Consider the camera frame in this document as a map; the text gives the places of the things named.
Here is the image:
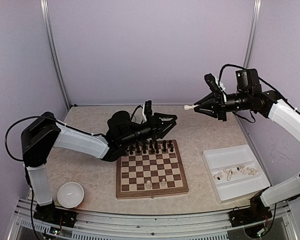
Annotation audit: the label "left aluminium frame post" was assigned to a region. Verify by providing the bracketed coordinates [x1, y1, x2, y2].
[40, 0, 72, 111]

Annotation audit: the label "wooden chess board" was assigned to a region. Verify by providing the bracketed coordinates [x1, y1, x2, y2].
[115, 139, 189, 199]

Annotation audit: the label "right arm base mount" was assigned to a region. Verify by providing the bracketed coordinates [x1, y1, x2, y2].
[228, 207, 273, 228]

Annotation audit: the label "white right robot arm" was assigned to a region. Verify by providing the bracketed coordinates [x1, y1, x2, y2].
[187, 100, 300, 205]

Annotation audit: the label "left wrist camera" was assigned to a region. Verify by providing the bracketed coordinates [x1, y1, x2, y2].
[141, 100, 153, 122]

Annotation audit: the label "black chess pieces group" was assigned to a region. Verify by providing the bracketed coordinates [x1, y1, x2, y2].
[126, 140, 177, 155]

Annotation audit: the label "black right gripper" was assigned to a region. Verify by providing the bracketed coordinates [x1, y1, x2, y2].
[194, 90, 252, 121]

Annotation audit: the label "aluminium frame post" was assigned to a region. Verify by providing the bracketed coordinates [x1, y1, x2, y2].
[243, 0, 262, 68]
[40, 0, 72, 111]

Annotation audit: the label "back aluminium frame rail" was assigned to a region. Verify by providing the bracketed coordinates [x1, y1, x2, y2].
[71, 102, 194, 108]

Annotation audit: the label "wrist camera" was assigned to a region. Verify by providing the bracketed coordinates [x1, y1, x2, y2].
[141, 100, 153, 122]
[204, 73, 227, 97]

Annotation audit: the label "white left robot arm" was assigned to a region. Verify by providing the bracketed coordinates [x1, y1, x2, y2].
[20, 110, 178, 223]

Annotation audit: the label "front aluminium rail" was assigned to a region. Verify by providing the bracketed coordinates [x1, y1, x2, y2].
[4, 199, 298, 240]

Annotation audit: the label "white pieces in tray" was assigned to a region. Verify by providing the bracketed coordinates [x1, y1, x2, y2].
[213, 165, 259, 182]

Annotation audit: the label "right aluminium frame post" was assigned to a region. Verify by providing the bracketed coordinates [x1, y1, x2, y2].
[243, 0, 262, 68]

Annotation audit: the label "white chess bishop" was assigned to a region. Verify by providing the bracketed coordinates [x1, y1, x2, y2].
[183, 105, 197, 111]

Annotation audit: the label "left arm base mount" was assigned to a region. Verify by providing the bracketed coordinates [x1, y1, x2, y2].
[33, 208, 78, 228]

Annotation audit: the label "white plastic tray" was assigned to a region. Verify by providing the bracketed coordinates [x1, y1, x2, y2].
[202, 144, 271, 204]

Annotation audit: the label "white bowl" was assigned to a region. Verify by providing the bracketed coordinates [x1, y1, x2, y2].
[57, 182, 85, 209]

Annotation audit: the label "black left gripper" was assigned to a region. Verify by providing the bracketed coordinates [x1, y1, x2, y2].
[120, 112, 178, 148]

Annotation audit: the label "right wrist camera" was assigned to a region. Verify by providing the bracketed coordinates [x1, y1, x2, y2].
[204, 73, 227, 97]

